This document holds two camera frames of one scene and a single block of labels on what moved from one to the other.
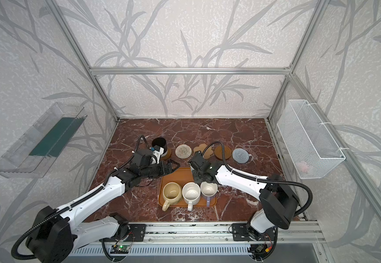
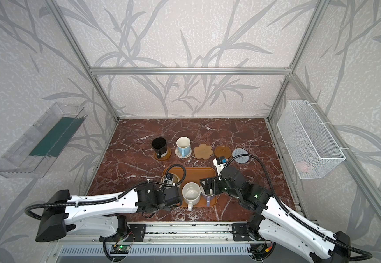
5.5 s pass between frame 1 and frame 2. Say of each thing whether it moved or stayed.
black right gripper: moved
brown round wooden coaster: stayed
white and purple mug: stayed
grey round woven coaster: stayed
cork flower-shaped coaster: stayed
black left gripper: moved
